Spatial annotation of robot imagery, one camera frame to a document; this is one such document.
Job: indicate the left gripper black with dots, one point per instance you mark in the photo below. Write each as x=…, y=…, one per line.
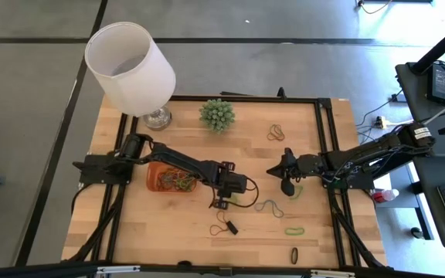
x=222, y=181

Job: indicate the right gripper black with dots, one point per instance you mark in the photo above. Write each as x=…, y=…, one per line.
x=303, y=166

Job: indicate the yellow rubber band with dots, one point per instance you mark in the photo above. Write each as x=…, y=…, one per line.
x=176, y=171

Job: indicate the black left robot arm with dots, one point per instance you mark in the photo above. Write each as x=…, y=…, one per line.
x=176, y=160

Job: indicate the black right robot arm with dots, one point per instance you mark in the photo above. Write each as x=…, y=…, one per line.
x=377, y=150

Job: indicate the teal rubber band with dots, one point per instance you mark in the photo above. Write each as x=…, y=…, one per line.
x=255, y=207

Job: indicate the wide black rubber band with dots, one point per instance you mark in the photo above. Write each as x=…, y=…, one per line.
x=291, y=255
x=232, y=228

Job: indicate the wide green rubber band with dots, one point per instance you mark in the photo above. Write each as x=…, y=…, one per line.
x=286, y=231

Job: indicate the orange plastic bin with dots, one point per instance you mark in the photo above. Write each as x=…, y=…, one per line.
x=151, y=181

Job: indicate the potted green artificial plant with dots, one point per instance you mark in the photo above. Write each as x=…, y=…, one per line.
x=217, y=115

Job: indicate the black clamp knob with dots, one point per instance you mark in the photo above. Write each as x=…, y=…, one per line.
x=184, y=265

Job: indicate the red and clear bottle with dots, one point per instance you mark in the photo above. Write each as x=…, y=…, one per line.
x=388, y=195

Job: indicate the white power strip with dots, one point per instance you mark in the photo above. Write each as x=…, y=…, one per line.
x=381, y=123

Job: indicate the white shade silver table lamp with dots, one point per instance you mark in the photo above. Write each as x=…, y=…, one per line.
x=130, y=69

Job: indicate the black caster wheel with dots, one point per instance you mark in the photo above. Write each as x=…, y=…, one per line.
x=415, y=232

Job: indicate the black desk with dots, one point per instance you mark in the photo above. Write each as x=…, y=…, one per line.
x=431, y=216

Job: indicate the black power supply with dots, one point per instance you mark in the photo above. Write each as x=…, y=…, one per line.
x=440, y=83

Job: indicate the black stand pole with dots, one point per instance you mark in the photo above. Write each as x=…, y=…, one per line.
x=442, y=44

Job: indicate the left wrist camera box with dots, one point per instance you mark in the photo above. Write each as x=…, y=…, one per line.
x=238, y=184

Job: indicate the black clamp mount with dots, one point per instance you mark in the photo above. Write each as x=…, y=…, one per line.
x=281, y=93

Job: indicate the black aluminium table frame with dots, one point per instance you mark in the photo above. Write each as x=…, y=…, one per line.
x=245, y=99

